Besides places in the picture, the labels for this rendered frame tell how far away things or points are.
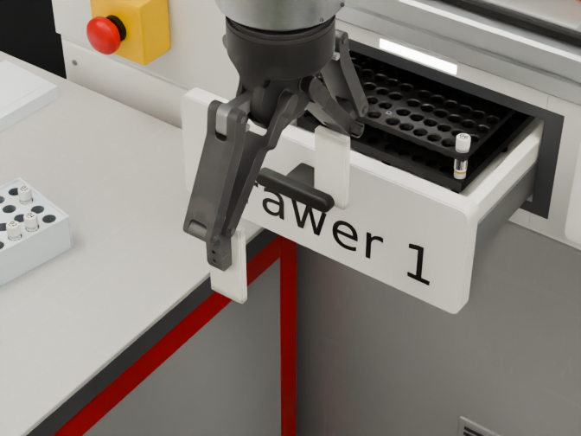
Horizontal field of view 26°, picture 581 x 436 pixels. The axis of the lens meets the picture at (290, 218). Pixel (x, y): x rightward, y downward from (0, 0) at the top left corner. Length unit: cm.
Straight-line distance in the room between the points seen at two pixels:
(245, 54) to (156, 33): 47
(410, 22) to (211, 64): 26
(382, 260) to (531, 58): 21
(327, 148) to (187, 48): 37
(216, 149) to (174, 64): 51
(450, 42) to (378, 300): 34
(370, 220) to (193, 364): 29
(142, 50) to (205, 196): 46
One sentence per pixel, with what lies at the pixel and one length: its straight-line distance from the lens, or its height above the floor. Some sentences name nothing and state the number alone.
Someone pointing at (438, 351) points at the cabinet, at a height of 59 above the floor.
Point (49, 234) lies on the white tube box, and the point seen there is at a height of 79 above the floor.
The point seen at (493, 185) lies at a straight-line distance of 107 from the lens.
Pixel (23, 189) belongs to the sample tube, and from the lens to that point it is 122.
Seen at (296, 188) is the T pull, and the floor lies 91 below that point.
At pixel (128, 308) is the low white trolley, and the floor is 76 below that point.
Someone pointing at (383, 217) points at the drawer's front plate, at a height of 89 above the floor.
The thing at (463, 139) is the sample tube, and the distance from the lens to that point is 109.
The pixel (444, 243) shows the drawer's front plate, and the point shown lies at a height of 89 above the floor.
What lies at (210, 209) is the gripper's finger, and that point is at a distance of 86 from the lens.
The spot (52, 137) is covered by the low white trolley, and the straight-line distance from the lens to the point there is 137.
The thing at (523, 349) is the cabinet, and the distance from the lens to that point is 128.
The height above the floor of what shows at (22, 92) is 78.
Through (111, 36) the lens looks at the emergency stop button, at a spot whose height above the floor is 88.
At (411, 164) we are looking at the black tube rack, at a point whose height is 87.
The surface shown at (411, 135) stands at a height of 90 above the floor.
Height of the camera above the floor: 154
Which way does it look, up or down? 39 degrees down
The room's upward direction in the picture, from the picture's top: straight up
